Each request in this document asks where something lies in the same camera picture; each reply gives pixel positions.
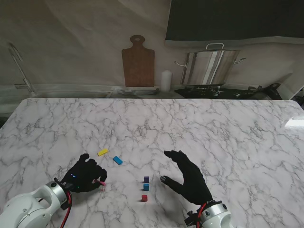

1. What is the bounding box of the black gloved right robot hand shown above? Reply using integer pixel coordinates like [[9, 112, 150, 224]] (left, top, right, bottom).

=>
[[160, 150, 213, 205]]

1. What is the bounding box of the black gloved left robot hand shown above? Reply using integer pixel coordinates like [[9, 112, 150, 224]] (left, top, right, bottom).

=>
[[61, 153, 108, 193]]

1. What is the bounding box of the pink domino block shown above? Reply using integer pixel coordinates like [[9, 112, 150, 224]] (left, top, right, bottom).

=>
[[91, 180, 107, 192]]

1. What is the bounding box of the steel kitchen sink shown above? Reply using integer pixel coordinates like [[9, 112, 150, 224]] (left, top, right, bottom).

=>
[[33, 91, 112, 98]]

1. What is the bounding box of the black gas stove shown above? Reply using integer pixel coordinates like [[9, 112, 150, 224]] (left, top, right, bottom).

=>
[[174, 83, 252, 99]]

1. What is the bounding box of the white cylinder candle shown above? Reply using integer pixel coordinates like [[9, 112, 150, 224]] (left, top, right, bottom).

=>
[[161, 70, 173, 92]]

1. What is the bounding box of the stack of white plates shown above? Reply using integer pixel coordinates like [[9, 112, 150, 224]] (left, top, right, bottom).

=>
[[114, 85, 160, 95]]

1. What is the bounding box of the black frying pan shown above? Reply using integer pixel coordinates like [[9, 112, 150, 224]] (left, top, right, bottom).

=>
[[247, 83, 282, 100]]

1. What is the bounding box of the large steel stock pot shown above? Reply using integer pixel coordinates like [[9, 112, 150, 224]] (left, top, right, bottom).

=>
[[174, 42, 247, 86]]

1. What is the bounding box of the brown wooden cutting board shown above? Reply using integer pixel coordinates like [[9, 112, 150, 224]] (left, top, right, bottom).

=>
[[121, 35, 156, 88]]

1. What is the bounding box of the chrome kitchen faucet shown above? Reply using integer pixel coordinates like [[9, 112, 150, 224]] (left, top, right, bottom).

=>
[[8, 42, 36, 95]]

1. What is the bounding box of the dark range hood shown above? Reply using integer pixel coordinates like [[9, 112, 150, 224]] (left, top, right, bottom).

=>
[[165, 0, 304, 41]]

